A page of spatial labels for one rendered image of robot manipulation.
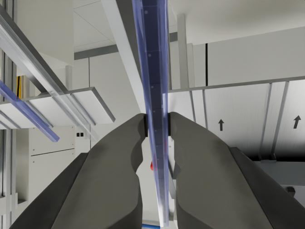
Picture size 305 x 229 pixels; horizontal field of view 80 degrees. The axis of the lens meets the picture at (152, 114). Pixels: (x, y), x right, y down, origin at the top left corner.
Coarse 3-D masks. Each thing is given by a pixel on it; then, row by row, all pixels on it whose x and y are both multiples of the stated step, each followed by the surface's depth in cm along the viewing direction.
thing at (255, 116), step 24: (168, 96) 30; (192, 96) 30; (216, 96) 29; (240, 96) 28; (264, 96) 27; (288, 96) 26; (192, 120) 33; (216, 120) 32; (240, 120) 31; (264, 120) 29; (288, 120) 29; (168, 144) 38; (240, 144) 34; (264, 144) 33; (288, 144) 32
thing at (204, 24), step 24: (192, 0) 63; (216, 0) 64; (240, 0) 64; (264, 0) 65; (288, 0) 65; (192, 24) 78; (216, 24) 79; (240, 24) 80; (264, 24) 80; (288, 24) 81
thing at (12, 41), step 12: (0, 24) 21; (0, 36) 22; (12, 36) 22; (12, 48) 23; (24, 48) 24; (24, 60) 24; (36, 60) 25; (36, 72) 25; (48, 84) 26; (60, 96) 28; (72, 108) 30; (84, 120) 32; (84, 132) 33
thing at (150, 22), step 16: (144, 0) 7; (160, 0) 7; (144, 16) 8; (160, 16) 8; (144, 32) 8; (160, 32) 8; (144, 48) 8; (160, 48) 8; (144, 64) 9; (160, 64) 9; (144, 80) 10; (160, 80) 10; (144, 96) 11; (160, 96) 10; (160, 112) 11; (160, 128) 12; (160, 144) 14; (160, 160) 15; (160, 176) 17; (160, 192) 20; (160, 208) 24; (160, 224) 29
